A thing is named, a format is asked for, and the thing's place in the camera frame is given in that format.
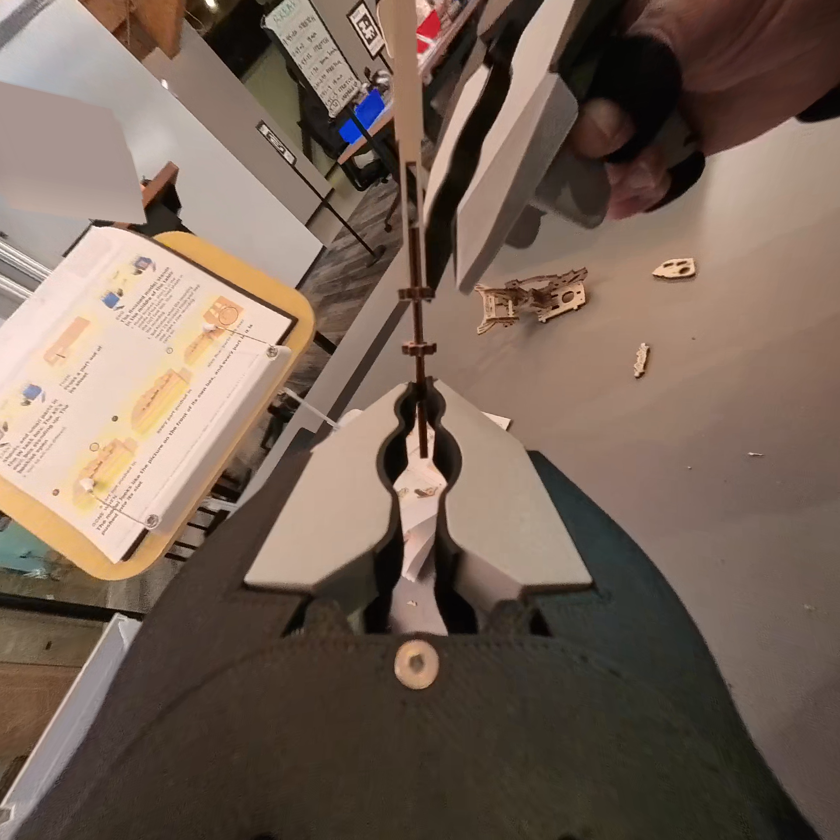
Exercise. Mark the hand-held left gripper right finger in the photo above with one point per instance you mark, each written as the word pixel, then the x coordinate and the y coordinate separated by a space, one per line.
pixel 518 525

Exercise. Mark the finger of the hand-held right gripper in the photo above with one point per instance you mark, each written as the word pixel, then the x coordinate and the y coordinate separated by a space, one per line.
pixel 453 151
pixel 505 177

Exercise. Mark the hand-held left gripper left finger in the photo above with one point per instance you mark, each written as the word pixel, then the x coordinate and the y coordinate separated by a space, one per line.
pixel 321 518

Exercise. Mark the partly built wooden model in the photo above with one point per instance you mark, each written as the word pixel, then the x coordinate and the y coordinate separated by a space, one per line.
pixel 531 298

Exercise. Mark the long wooden shaft with collars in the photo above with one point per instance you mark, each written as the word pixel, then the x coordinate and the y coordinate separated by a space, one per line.
pixel 418 315

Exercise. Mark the person's right hand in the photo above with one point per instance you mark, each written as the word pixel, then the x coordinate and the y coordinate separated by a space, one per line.
pixel 741 72

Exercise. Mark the blue plastic bin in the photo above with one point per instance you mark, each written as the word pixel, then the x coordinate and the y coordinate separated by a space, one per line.
pixel 361 121

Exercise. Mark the instruction booklet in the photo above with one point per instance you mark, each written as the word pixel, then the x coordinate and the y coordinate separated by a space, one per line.
pixel 420 525

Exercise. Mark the small wooden plate with holes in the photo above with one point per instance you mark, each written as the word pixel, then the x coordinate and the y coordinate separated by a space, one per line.
pixel 674 268

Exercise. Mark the red plastic bin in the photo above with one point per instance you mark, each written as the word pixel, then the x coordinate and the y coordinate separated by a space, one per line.
pixel 430 26

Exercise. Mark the framed marker sign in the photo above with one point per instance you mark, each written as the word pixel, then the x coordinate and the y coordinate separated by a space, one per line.
pixel 366 26

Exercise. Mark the whiteboard with handwriting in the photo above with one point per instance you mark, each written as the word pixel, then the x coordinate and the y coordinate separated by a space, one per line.
pixel 308 52

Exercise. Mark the marker sign on pole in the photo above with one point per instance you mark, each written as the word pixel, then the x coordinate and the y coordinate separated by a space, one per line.
pixel 275 141

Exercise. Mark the small toothed wooden strip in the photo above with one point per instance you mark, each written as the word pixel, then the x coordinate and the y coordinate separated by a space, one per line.
pixel 642 361

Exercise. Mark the wooden clipboard board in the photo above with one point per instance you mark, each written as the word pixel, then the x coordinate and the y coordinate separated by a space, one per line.
pixel 298 321

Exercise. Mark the printed instruction sheet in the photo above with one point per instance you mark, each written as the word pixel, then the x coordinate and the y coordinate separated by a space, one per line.
pixel 85 367

